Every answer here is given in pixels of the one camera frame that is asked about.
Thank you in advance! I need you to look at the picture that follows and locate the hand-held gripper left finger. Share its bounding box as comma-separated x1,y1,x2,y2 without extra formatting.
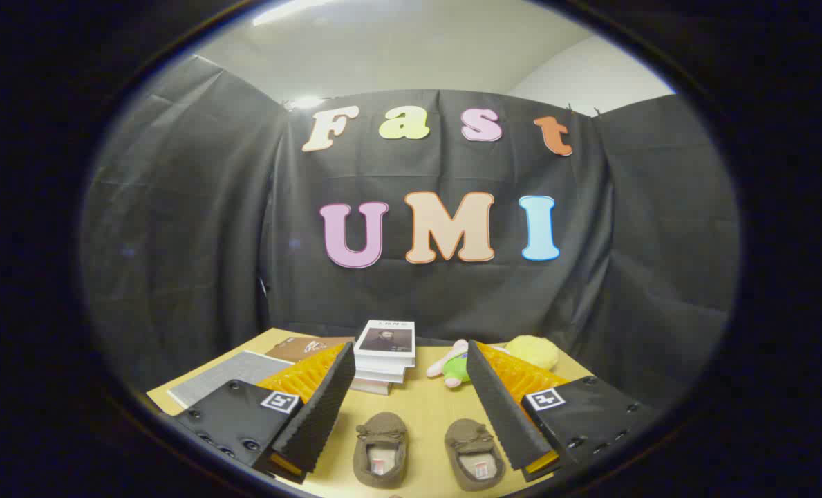
174,341,357,485

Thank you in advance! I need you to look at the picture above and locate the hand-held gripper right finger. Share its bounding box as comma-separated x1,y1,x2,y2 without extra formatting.
466,339,653,483

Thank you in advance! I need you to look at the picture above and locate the brown fuzzy shoe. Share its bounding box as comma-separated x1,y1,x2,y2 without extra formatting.
353,412,409,490
444,418,507,492

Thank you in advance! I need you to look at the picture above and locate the grey fabric storage box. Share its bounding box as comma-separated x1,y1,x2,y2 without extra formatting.
169,351,294,409

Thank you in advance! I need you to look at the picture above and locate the pale pink book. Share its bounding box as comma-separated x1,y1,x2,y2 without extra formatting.
348,377,392,396

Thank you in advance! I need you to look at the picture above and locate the pink starfish plush toy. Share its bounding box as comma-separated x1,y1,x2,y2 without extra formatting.
426,339,472,388

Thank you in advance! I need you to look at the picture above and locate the yellow plush toy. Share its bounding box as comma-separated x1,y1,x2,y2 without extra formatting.
506,335,561,372

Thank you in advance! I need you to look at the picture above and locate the brown book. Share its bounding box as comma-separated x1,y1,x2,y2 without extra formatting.
265,335,355,364

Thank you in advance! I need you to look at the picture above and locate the white portrait cover book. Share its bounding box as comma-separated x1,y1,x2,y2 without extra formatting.
353,320,416,369

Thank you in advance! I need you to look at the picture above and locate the black backdrop cloth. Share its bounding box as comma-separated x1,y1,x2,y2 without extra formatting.
82,55,740,409

